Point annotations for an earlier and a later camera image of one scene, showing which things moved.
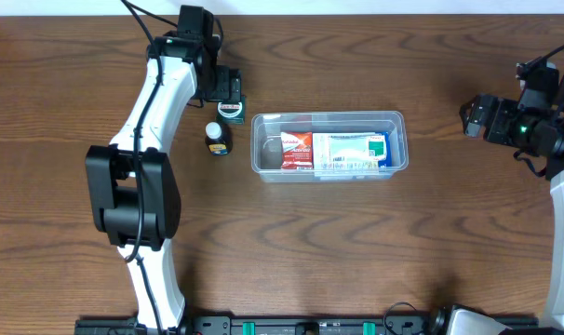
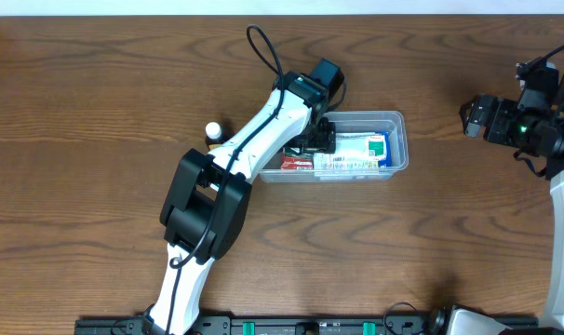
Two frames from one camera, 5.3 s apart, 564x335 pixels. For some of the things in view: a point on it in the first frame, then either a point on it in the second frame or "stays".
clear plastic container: x=332 y=146 stays
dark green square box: x=231 y=113 -> x=304 y=153
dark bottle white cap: x=218 y=138 stays
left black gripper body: x=229 y=93 -> x=317 y=140
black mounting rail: x=312 y=325 stays
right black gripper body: x=480 y=120 stays
